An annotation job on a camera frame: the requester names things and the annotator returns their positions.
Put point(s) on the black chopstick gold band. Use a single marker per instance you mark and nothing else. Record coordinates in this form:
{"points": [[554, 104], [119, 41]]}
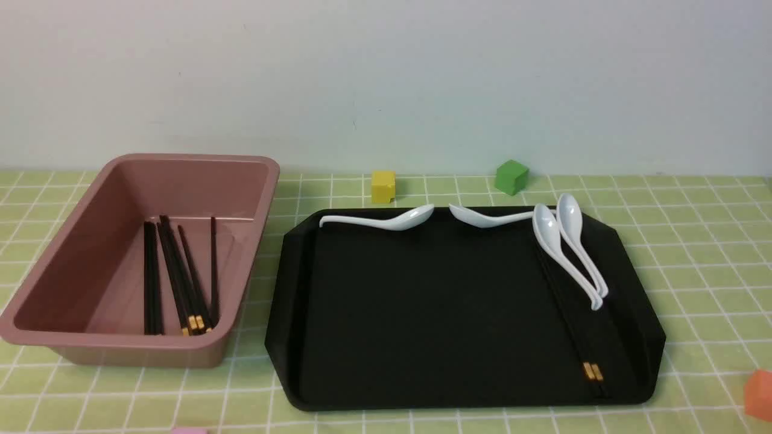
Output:
{"points": [[562, 306]]}

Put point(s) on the white spoon far left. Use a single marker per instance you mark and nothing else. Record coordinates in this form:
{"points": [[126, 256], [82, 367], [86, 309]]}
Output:
{"points": [[405, 221]]}

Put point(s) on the white spoon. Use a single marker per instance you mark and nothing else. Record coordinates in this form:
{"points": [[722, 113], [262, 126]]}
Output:
{"points": [[480, 220], [545, 228], [405, 221], [570, 221]]}

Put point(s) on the yellow cube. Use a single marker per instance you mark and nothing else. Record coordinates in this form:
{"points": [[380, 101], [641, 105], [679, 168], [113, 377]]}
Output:
{"points": [[382, 187]]}

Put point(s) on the white spoon centre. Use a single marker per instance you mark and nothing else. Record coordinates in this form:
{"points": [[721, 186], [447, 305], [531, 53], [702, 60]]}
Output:
{"points": [[480, 220]]}

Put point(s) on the black plastic tray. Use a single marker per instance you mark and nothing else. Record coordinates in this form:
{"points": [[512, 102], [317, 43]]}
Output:
{"points": [[448, 315]]}

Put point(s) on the green cube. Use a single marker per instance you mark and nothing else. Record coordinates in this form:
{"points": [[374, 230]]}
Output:
{"points": [[511, 177]]}

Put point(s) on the white spoon inner right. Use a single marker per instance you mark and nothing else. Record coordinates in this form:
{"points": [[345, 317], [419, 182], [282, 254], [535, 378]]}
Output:
{"points": [[545, 228]]}

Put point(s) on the white spoon outer right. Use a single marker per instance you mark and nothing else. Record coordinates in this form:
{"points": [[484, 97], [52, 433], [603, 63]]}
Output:
{"points": [[570, 221]]}

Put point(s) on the plain black chopstick rightmost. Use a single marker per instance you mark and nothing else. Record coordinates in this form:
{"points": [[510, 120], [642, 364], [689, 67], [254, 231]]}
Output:
{"points": [[214, 285]]}

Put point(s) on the plain black chopstick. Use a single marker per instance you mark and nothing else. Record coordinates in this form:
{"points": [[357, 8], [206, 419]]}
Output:
{"points": [[214, 285], [148, 304], [156, 300]]}

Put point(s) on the black gold-tip chopstick bin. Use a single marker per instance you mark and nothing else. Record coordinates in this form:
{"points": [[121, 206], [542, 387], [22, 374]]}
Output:
{"points": [[174, 282]]}

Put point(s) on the plain black chopstick leftmost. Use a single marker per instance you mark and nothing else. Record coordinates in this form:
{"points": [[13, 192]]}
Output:
{"points": [[148, 304]]}

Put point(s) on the pink cube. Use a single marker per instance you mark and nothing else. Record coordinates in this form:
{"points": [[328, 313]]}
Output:
{"points": [[189, 430]]}

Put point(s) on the pink plastic bin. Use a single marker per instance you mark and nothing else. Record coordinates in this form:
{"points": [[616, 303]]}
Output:
{"points": [[84, 298]]}

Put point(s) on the orange cube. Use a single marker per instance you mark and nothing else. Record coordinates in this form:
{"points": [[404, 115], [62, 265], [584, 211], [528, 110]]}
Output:
{"points": [[757, 395]]}

